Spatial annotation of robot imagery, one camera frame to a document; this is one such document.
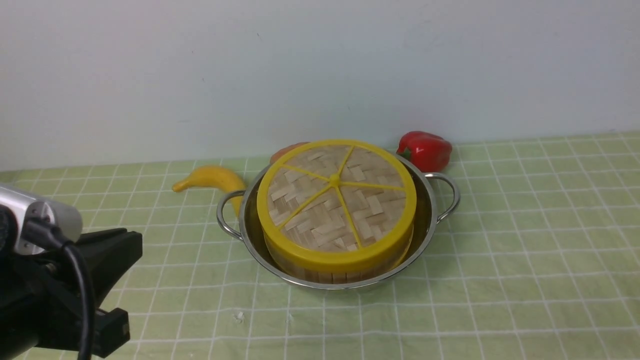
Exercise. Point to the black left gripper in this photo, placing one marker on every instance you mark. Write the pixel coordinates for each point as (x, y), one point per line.
(37, 310)

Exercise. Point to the bamboo steamer basket yellow rim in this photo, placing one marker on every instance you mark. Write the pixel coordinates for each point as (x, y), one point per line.
(348, 259)

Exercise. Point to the woven bamboo steamer lid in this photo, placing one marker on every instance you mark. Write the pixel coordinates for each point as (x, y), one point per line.
(326, 189)

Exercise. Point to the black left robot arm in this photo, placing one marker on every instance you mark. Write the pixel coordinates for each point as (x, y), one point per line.
(52, 288)

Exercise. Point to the stainless steel pot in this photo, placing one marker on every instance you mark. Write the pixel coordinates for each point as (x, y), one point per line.
(250, 231)

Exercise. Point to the orange vegetable behind pot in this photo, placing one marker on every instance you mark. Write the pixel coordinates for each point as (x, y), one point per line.
(280, 153)

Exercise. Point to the yellow banana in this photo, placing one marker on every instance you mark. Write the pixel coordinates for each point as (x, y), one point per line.
(217, 177)

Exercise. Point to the red bell pepper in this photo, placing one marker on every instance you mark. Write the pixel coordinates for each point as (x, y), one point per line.
(428, 152)

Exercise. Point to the green checkered tablecloth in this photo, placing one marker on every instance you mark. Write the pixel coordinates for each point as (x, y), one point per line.
(540, 262)

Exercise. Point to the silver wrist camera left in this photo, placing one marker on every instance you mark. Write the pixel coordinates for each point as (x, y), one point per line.
(33, 224)

